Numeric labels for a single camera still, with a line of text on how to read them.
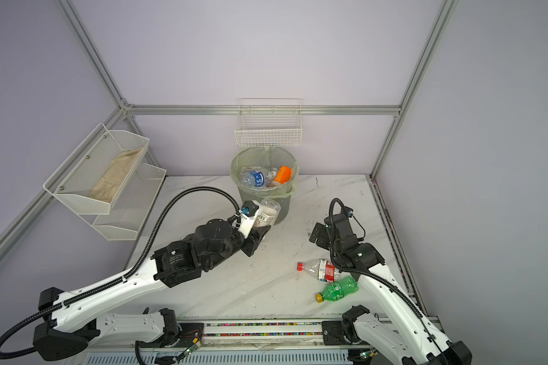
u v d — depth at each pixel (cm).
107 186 76
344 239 55
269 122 95
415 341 40
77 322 40
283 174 88
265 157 96
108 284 41
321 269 84
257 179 82
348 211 66
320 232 70
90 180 78
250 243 55
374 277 46
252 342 73
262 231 58
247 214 52
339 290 78
